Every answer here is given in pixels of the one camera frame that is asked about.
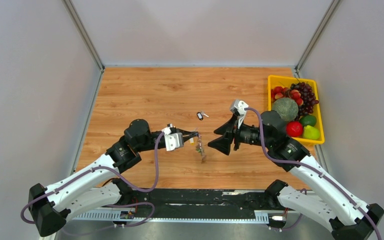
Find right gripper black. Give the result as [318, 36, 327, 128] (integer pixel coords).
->
[207, 113, 272, 156]

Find large silver keyring with clips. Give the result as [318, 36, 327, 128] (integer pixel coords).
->
[195, 129, 207, 164]

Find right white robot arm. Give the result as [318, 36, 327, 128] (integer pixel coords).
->
[207, 110, 384, 240]

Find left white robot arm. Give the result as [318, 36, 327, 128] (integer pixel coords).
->
[20, 119, 200, 237]

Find black tagged key loose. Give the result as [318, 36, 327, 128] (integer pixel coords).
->
[196, 111, 209, 121]

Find green melon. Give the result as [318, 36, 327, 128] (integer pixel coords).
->
[271, 98, 299, 122]

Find red strawberries pile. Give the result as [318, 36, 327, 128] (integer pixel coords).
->
[270, 86, 304, 106]

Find red apple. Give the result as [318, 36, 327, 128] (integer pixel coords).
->
[286, 121, 304, 138]

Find yellow plastic fruit bin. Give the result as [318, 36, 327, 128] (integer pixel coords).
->
[268, 75, 325, 145]

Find green avocado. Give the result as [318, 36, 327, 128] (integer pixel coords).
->
[299, 115, 317, 127]

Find green pear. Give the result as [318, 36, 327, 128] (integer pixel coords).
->
[302, 125, 321, 140]

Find dark grape bunch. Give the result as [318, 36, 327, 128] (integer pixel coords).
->
[288, 81, 319, 119]

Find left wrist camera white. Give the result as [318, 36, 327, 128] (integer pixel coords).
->
[162, 123, 184, 152]

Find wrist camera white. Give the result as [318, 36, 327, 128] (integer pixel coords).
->
[162, 123, 184, 152]
[229, 99, 249, 129]

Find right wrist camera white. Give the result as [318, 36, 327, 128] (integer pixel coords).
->
[229, 99, 249, 129]

